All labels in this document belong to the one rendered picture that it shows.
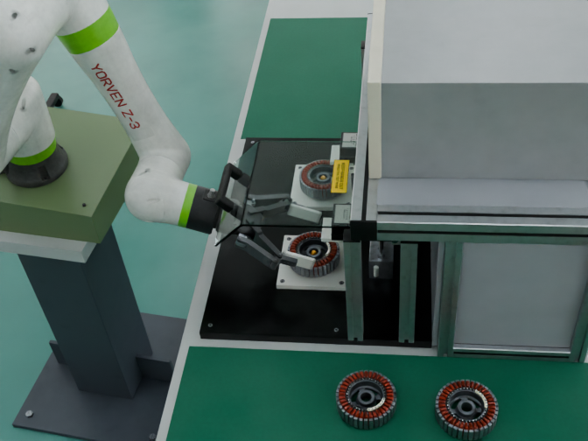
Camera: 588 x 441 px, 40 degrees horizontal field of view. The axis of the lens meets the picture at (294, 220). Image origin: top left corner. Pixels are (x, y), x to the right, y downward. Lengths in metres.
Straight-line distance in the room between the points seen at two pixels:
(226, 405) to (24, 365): 1.29
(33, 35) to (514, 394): 1.08
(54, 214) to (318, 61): 0.92
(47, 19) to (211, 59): 2.45
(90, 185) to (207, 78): 1.89
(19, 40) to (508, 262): 0.92
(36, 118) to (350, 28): 1.09
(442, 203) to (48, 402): 1.59
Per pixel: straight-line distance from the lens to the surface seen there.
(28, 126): 1.88
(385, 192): 1.43
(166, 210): 1.67
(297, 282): 1.73
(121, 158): 2.02
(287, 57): 2.46
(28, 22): 1.48
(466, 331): 1.61
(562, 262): 1.48
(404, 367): 1.63
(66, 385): 2.67
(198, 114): 3.57
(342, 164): 1.56
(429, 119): 1.37
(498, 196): 1.43
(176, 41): 4.10
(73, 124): 2.15
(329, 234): 1.69
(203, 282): 1.81
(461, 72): 1.36
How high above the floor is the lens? 2.07
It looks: 44 degrees down
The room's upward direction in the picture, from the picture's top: 6 degrees counter-clockwise
